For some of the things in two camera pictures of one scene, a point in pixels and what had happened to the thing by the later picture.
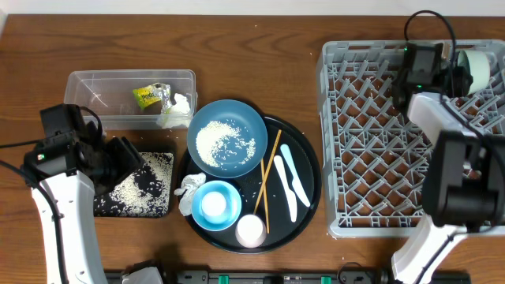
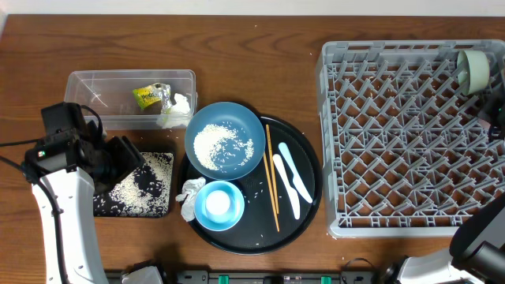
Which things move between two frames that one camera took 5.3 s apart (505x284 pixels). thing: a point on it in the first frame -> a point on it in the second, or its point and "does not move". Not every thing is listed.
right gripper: [461, 86] -> [492, 107]
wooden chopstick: [267, 172] -> [271, 166]
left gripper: [131, 158] does not move
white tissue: [178, 113] does not move
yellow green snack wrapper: [151, 94] does not move
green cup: [479, 67] does not move
